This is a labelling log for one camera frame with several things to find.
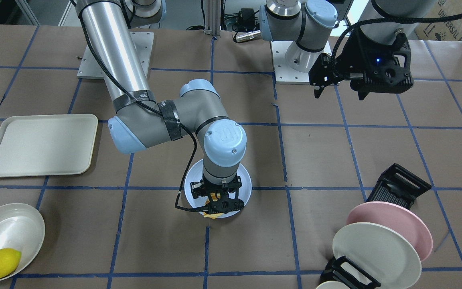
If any cream plate in rack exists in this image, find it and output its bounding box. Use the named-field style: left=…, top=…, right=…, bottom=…
left=332, top=222, right=421, bottom=289

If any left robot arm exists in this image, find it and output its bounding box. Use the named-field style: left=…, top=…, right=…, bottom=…
left=259, top=0, right=436, bottom=100

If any cream rectangular tray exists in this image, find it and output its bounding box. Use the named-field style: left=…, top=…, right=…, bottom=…
left=0, top=114, right=98, bottom=178

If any bread roll croissant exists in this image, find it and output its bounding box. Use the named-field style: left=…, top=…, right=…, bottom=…
left=203, top=192, right=223, bottom=219

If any black dish rack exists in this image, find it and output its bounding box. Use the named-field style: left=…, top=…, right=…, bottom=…
left=320, top=163, right=431, bottom=289

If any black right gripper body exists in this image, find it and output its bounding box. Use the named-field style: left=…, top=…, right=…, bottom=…
left=190, top=175, right=244, bottom=214

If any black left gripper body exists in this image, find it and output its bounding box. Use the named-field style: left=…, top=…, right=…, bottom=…
left=309, top=53, right=356, bottom=87

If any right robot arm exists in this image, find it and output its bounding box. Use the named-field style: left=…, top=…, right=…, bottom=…
left=72, top=0, right=247, bottom=216

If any cream round dish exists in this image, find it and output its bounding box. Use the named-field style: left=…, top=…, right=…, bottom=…
left=0, top=203, right=45, bottom=280

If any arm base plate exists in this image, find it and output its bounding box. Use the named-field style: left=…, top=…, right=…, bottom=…
left=77, top=31, right=154, bottom=79
left=271, top=41, right=331, bottom=85

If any cream bowl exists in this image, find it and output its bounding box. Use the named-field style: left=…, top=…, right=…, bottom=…
left=315, top=281, right=349, bottom=289

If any pink plate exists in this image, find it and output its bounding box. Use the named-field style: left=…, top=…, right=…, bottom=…
left=345, top=201, right=434, bottom=261

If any light blue plate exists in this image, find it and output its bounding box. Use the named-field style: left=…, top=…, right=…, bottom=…
left=184, top=159, right=252, bottom=218

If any aluminium frame post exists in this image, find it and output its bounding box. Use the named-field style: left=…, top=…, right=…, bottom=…
left=202, top=0, right=224, bottom=39

